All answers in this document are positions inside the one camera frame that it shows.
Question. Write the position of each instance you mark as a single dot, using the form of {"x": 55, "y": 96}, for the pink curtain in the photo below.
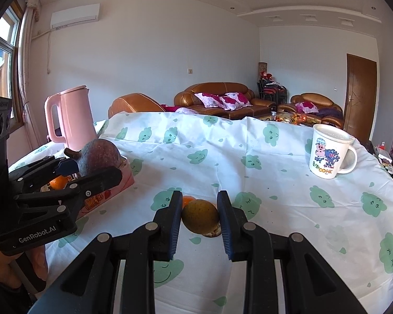
{"x": 28, "y": 72}

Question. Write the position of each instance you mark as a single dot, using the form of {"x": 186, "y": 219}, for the floral pink pillow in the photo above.
{"x": 208, "y": 99}
{"x": 306, "y": 107}
{"x": 235, "y": 101}

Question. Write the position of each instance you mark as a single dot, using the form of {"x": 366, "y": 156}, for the white cartoon mug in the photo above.
{"x": 327, "y": 153}

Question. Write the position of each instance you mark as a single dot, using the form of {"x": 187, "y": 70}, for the tall patterned floor vase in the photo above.
{"x": 262, "y": 70}

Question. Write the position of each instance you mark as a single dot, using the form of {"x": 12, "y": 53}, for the person's left hand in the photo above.
{"x": 1, "y": 268}

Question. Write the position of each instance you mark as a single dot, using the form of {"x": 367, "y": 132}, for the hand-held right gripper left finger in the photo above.
{"x": 174, "y": 229}

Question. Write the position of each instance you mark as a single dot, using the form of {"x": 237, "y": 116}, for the brown wooden door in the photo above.
{"x": 360, "y": 98}

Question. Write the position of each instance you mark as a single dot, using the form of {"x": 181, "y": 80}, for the brown leather armchair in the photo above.
{"x": 134, "y": 104}

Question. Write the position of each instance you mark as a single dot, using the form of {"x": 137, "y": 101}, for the dark purple fruit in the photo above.
{"x": 98, "y": 157}

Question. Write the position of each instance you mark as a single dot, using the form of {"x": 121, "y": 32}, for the white green-patterned tablecloth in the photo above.
{"x": 265, "y": 209}

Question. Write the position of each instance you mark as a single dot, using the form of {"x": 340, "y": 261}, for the yellow-brown fruit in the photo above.
{"x": 199, "y": 217}

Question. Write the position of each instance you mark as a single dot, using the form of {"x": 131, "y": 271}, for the purple blanket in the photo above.
{"x": 330, "y": 112}

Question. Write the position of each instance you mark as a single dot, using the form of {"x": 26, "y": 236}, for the cluttered coffee table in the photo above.
{"x": 291, "y": 117}

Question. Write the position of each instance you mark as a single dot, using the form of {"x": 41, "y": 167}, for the white air conditioner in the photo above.
{"x": 75, "y": 16}

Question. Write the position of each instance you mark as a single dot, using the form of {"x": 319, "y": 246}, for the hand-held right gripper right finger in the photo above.
{"x": 226, "y": 232}

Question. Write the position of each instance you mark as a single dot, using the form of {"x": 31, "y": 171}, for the orange tangerine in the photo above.
{"x": 58, "y": 183}
{"x": 188, "y": 200}

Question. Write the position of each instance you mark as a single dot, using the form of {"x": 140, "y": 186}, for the stacked dark chairs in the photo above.
{"x": 271, "y": 90}

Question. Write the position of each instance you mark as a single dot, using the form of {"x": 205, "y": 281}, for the window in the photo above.
{"x": 1, "y": 65}

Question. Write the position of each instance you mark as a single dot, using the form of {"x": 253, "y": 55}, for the pink electric kettle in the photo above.
{"x": 75, "y": 117}

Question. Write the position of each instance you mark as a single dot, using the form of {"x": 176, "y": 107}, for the long brown leather sofa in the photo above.
{"x": 222, "y": 88}

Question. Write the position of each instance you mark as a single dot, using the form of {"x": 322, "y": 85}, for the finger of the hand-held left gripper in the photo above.
{"x": 98, "y": 180}
{"x": 65, "y": 167}

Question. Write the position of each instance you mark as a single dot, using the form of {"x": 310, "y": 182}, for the small brown leather sofa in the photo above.
{"x": 317, "y": 99}

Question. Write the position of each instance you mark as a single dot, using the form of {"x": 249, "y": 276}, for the pink tin box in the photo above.
{"x": 121, "y": 181}

